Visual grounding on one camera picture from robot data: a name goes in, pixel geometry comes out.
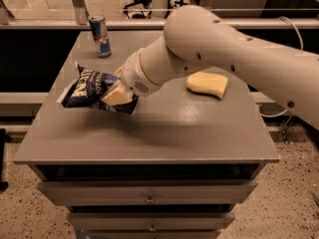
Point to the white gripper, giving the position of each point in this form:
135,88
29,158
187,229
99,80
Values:
133,73

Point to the blue potato chip bag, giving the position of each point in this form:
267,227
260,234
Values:
88,90

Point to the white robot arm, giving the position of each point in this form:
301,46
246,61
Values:
194,38

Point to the blue silver drink can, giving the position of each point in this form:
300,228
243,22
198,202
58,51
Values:
100,36

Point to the yellow sponge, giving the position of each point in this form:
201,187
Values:
207,83

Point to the black office chair base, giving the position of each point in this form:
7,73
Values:
138,0

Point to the grey drawer cabinet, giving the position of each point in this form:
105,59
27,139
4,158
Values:
173,135

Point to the top grey drawer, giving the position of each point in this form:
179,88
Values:
135,193

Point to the grey drawer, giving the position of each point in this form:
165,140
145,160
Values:
135,193
142,221

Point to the metal drawer knob upper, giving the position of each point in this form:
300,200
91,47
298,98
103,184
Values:
150,200

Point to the metal drawer knob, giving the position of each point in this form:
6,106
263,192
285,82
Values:
153,229
150,200

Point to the grey metal railing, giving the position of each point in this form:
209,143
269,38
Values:
74,14

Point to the lower grey drawer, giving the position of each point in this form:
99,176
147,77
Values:
142,221

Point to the metal drawer knob lower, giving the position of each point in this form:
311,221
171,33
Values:
153,229

